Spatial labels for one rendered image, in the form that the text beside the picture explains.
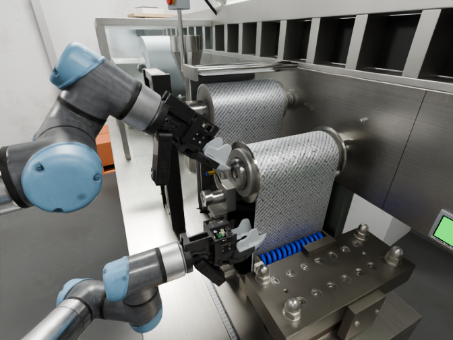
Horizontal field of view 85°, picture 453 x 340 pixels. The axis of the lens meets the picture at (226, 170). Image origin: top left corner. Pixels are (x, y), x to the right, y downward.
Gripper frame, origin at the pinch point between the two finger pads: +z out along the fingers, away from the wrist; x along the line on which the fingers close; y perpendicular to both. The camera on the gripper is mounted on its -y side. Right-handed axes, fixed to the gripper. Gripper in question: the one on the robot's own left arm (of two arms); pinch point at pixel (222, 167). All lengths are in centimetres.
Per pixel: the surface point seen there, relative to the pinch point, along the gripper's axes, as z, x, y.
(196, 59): 2, 65, 25
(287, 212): 18.7, -8.0, -0.4
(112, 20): -30, 94, 18
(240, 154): 0.2, -2.1, 5.0
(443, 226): 32.6, -30.0, 17.3
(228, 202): 7.3, -0.8, -6.8
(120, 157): 7, 99, -42
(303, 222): 27.0, -8.1, -0.8
